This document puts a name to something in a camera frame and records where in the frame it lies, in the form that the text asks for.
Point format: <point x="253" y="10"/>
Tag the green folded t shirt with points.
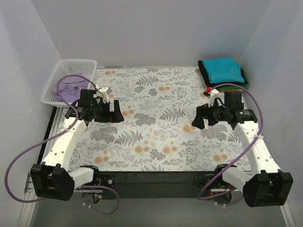
<point x="229" y="88"/>

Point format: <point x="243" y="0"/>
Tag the teal folded t shirt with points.
<point x="221" y="70"/>

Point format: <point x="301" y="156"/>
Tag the white plastic basket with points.
<point x="63" y="68"/>

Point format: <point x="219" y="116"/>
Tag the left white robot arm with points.
<point x="51" y="178"/>

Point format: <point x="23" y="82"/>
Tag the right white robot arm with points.
<point x="267" y="185"/>

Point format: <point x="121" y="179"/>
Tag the purple t shirt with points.
<point x="69" y="89"/>

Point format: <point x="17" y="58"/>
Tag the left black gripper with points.
<point x="111" y="113"/>

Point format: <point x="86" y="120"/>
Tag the black folded t shirt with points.
<point x="209" y="84"/>

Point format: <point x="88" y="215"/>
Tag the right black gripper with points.
<point x="206" y="116"/>

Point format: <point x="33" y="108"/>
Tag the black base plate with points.
<point x="150" y="185"/>

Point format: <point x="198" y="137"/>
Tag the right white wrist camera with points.
<point x="212" y="94"/>

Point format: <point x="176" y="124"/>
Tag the floral table cloth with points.
<point x="158" y="106"/>

